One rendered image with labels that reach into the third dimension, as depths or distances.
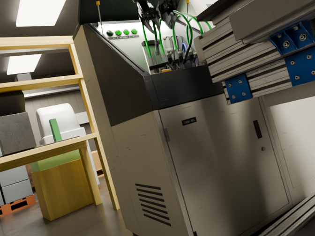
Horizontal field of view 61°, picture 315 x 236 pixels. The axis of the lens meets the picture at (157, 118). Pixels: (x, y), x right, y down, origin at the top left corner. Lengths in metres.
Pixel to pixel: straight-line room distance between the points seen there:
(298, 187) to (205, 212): 0.69
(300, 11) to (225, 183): 0.90
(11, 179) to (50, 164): 1.71
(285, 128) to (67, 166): 2.51
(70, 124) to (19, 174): 1.28
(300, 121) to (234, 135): 0.56
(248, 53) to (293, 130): 0.99
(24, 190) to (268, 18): 4.71
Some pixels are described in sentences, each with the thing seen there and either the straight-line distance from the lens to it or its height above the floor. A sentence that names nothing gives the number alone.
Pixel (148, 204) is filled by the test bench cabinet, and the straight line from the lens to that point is 1.52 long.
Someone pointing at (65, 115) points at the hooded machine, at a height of 1.24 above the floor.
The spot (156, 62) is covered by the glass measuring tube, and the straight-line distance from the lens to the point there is 1.85.
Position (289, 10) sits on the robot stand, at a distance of 0.67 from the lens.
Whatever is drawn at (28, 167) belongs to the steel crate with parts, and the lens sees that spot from 6.57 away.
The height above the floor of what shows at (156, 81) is 0.91.
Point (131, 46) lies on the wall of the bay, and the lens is 1.84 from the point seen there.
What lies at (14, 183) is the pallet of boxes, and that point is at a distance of 5.02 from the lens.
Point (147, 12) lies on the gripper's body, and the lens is 1.36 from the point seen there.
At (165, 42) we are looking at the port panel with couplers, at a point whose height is 1.28.
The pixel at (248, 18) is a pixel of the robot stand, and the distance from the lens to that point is 0.72.
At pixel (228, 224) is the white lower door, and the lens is 1.40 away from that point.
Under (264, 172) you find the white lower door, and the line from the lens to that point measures 1.56.
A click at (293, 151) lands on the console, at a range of 1.76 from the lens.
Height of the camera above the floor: 0.73
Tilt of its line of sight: 1 degrees up
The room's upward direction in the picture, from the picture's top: 16 degrees counter-clockwise
